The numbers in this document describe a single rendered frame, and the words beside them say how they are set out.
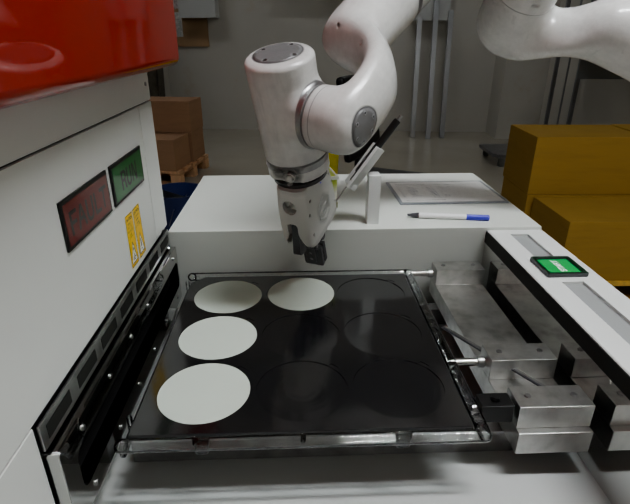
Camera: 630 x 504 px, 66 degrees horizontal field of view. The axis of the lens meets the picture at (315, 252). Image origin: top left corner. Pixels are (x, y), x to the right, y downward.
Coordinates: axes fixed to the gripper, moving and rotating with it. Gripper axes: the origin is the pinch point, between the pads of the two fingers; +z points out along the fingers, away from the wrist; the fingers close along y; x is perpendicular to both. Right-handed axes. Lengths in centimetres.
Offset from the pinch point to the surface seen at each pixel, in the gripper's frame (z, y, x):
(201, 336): -3.1, -21.7, 6.9
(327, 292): 2.8, -5.3, -3.8
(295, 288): 2.5, -6.1, 1.2
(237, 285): 1.7, -8.5, 10.1
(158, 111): 139, 280, 293
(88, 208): -25.3, -24.0, 11.4
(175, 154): 160, 243, 257
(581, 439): 0.7, -19.6, -38.4
